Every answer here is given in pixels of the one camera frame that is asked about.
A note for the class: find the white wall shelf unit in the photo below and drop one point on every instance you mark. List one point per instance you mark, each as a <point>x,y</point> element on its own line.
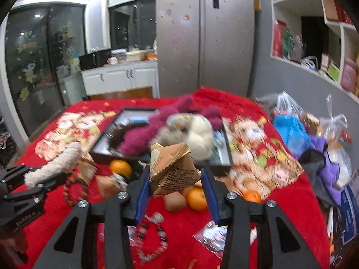
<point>318,37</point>

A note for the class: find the clear plastic bag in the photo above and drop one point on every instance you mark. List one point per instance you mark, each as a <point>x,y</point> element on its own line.
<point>275,104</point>

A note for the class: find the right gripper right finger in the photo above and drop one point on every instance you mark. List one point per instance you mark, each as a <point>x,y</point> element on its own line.
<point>279,243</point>

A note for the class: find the brown furry plush toy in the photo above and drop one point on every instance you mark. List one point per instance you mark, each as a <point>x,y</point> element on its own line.
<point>117,134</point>

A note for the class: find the gold triangular snack packet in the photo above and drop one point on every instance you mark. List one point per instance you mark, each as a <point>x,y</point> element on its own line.
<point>171,169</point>

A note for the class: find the beige fluffy plush toy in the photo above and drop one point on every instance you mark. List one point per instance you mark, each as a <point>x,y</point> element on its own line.
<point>166,136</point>

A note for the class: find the silver double door refrigerator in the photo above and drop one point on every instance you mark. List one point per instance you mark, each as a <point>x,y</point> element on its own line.
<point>204,43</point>

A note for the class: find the Choco Magic snack packet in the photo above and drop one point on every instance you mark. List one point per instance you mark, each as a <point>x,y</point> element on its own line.
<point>87,170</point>

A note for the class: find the magenta plush bear toy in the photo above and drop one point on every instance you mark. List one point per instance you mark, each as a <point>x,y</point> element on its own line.
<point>137,140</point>

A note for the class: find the orange mandarin near box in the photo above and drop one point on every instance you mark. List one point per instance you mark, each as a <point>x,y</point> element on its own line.
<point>121,167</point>

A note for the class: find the purple cloth item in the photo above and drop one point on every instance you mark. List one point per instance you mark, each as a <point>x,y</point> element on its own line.
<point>329,174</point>

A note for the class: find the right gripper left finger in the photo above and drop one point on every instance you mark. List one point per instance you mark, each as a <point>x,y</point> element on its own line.
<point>74,244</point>

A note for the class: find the white fluffy panda plush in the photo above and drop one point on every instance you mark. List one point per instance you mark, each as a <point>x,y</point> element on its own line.
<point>65,162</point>

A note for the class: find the blue plastic bag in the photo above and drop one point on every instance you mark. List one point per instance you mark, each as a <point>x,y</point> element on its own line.
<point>293,134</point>

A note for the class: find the black glass sliding door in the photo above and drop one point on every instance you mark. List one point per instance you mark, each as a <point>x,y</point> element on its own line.
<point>43,46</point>

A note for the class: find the black microwave oven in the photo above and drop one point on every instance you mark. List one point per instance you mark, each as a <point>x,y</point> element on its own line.
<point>95,59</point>

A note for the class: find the red teddy bear tablecloth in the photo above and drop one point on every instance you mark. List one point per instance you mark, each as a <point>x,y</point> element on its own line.
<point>296,200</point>

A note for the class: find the small brown bear keychain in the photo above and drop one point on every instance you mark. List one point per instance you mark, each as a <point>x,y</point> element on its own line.
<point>175,201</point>

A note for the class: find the clear plastic packet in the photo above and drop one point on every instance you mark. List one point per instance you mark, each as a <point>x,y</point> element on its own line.
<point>213,238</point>

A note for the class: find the white kitchen cabinet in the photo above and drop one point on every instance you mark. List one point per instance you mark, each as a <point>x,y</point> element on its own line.
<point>122,77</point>

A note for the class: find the cream fluffy plush toy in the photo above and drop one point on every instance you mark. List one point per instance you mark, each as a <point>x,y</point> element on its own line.
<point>200,138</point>

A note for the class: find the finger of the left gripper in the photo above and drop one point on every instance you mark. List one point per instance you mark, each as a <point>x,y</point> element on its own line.
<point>13,177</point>
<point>39,189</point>

